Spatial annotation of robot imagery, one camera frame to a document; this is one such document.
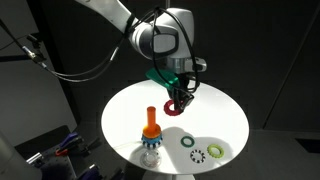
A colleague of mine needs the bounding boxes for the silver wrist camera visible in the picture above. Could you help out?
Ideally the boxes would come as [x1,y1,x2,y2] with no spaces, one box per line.
[184,57,207,72]

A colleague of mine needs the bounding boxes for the green thin ring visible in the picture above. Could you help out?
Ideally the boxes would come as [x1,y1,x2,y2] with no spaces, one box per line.
[180,135,196,149]

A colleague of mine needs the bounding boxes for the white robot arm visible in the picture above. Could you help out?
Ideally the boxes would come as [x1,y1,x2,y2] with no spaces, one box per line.
[75,0,198,116]

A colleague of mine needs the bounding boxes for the lime green toothed ring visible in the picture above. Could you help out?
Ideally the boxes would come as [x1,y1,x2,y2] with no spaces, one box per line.
[206,143,225,159]

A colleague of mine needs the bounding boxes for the purple orange clamp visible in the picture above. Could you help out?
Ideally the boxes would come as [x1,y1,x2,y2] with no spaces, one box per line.
[55,132,83,156]

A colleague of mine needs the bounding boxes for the black perforated breadboard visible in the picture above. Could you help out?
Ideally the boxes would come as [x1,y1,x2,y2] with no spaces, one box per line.
[39,147,77,180]

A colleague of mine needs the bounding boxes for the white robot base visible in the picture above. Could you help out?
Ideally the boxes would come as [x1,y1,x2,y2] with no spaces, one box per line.
[0,132,42,180]

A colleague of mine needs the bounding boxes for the purple clamp bottom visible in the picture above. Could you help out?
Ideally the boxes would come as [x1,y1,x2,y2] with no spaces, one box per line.
[81,166,102,180]

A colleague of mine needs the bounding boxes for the blue toothed ring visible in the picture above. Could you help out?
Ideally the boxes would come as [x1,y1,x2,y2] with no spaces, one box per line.
[140,131,164,144]

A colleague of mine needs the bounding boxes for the red toothed ring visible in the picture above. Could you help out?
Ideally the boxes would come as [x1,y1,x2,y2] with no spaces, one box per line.
[163,98,185,117]

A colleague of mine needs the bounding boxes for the orange ring holder post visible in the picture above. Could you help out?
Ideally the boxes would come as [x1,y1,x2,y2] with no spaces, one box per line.
[147,106,156,132]

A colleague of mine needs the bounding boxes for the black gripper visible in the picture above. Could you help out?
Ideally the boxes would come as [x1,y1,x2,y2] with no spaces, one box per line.
[168,73,196,112]

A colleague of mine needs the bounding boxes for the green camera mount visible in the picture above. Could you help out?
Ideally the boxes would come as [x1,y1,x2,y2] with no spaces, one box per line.
[145,68,180,90]

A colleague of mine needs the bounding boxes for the black white checkered ring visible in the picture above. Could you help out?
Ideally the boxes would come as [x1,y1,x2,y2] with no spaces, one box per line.
[189,148,207,164]

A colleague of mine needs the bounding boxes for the black white striped base ring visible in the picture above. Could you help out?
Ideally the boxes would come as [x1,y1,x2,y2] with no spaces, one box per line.
[142,138,163,150]

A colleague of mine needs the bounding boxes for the clear transparent ring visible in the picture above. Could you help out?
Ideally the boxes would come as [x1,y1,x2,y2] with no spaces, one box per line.
[140,149,162,169]

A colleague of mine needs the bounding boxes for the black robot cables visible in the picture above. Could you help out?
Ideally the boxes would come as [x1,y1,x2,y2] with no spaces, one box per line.
[0,6,201,94]

